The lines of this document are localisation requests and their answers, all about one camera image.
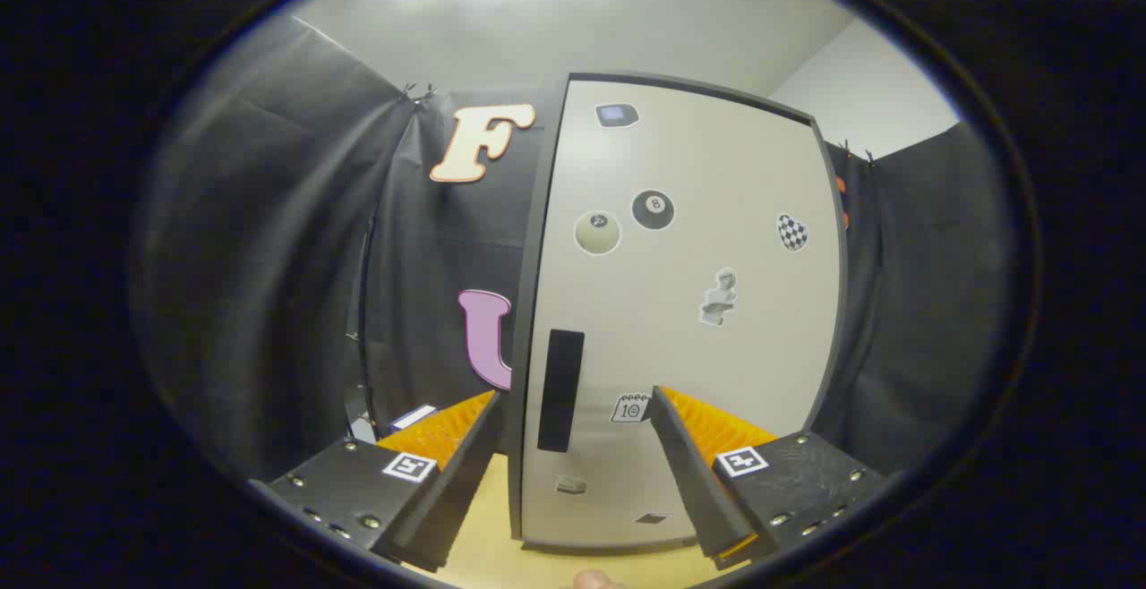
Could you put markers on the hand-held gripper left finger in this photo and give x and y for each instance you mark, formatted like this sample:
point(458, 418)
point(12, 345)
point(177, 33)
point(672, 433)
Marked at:
point(457, 499)

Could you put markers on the black stand pole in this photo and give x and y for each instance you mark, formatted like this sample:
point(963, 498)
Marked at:
point(363, 303)

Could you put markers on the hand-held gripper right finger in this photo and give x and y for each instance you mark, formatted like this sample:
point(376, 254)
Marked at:
point(694, 482)

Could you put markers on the white spine book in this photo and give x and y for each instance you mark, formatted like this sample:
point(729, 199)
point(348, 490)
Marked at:
point(412, 416)

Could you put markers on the black backdrop cloth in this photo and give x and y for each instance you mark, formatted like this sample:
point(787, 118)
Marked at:
point(269, 258)

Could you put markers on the grey cabinet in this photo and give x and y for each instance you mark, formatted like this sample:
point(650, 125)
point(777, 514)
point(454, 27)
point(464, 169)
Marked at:
point(530, 303)

